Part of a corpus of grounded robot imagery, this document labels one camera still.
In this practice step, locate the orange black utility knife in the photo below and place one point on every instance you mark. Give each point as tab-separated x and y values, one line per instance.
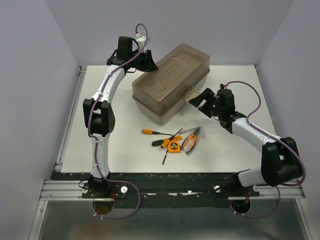
157	143

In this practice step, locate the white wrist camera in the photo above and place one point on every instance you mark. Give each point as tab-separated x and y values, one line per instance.
223	85
142	42

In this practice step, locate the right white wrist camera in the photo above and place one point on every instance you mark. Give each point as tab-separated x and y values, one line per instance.
223	85

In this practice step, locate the small clear handled screwdriver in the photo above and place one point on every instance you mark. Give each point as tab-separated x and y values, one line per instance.
187	130

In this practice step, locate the orange tape measure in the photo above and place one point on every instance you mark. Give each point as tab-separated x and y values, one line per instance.
174	147

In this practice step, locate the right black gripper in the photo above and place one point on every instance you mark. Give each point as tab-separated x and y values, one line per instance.
208	94

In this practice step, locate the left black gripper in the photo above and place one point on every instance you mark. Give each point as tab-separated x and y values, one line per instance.
147	64

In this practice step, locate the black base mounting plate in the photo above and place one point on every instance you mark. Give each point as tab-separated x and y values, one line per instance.
158	190

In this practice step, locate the aluminium extrusion rail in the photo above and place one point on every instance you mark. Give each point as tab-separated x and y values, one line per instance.
60	190

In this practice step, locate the beige tool box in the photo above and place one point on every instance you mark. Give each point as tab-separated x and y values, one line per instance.
160	94

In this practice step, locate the orange handled screwdriver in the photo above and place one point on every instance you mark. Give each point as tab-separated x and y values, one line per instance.
172	138
151	132

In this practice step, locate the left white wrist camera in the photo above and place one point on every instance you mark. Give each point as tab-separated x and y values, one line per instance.
142	42

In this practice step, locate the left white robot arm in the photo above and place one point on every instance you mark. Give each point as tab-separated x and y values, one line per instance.
99	118

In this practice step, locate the orange handled pliers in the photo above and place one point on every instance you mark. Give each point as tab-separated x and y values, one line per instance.
190	142

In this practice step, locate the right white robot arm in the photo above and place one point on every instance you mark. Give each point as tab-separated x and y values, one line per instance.
279	156

